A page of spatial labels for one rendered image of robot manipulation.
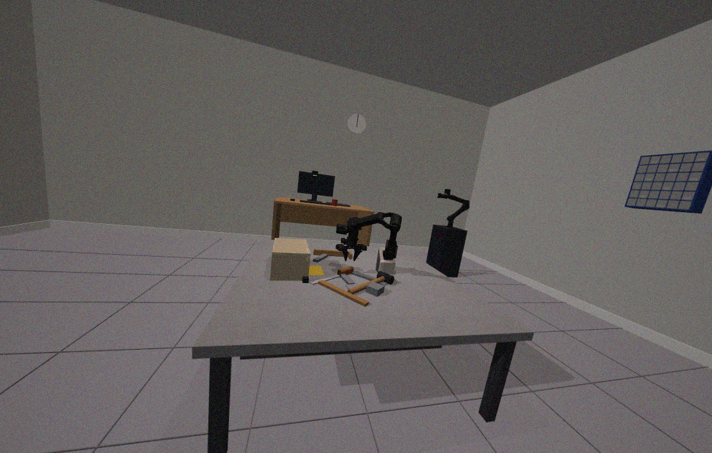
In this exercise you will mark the tan l-shaped wooden stick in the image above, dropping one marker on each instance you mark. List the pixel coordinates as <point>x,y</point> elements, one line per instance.
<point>335,253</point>

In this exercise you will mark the brown cylinder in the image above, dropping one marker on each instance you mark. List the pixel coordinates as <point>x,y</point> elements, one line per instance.
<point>347,271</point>

